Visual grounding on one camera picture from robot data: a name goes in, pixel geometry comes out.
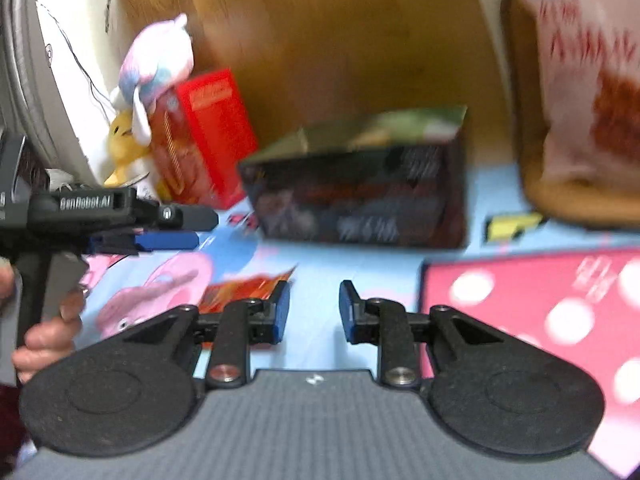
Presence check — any yellow plush duck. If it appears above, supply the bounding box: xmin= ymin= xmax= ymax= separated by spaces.
xmin=103 ymin=110 xmax=154 ymax=189

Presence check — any pastel plush toy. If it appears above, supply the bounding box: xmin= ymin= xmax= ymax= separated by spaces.
xmin=109 ymin=12 xmax=195 ymax=147

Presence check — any large pink snack bag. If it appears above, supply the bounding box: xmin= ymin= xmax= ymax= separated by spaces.
xmin=501 ymin=0 xmax=640 ymax=197

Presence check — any person's left hand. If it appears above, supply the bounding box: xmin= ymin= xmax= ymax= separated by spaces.
xmin=0 ymin=260 xmax=87 ymax=387

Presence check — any grey curved panel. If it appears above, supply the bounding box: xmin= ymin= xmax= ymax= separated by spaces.
xmin=0 ymin=0 xmax=44 ymax=136

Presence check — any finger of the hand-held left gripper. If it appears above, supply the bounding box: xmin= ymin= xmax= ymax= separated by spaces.
xmin=135 ymin=202 xmax=220 ymax=234
xmin=134 ymin=231 xmax=201 ymax=254

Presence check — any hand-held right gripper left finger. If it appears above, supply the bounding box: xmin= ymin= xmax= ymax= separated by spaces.
xmin=120 ymin=280 xmax=292 ymax=390

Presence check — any wooden board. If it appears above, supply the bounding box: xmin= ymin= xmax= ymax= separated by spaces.
xmin=117 ymin=0 xmax=505 ymax=161

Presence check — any red gift box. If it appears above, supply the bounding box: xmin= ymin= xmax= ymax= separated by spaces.
xmin=148 ymin=68 xmax=260 ymax=211

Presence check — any black wall cable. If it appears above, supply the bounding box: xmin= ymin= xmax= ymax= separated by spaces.
xmin=37 ymin=2 xmax=119 ymax=124

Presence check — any red snack packet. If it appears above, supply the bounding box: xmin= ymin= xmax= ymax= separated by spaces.
xmin=192 ymin=266 xmax=299 ymax=348

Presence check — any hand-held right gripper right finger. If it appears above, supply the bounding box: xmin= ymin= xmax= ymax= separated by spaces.
xmin=338 ymin=280 xmax=504 ymax=390

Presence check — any black cardboard box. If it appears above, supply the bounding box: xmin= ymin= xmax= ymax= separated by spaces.
xmin=237 ymin=105 xmax=469 ymax=250

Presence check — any cartoon printed bed sheet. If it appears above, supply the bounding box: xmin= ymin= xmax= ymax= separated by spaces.
xmin=75 ymin=160 xmax=640 ymax=479

